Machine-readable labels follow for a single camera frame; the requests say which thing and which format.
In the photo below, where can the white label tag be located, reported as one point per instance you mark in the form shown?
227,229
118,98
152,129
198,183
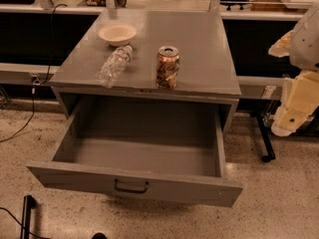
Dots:
268,92

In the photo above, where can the grey top drawer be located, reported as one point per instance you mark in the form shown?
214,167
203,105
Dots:
177,147

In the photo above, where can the grey metal drawer cabinet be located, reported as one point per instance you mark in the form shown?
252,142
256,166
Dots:
206,71

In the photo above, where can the black stand base left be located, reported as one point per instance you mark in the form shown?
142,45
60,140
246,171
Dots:
29,203

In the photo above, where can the clear plastic water bottle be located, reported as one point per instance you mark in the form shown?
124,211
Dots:
114,66

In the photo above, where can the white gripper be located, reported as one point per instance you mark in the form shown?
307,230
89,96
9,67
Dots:
306,42

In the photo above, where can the beige ceramic bowl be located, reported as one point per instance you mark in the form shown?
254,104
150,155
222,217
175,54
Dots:
117,35

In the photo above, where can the orange soda can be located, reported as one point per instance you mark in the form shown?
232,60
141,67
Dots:
167,67

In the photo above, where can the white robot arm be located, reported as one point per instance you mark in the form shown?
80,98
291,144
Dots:
304,48

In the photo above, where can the black top drawer handle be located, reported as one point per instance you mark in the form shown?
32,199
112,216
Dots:
131,187

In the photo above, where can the black stand leg right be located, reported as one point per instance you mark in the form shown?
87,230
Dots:
270,155

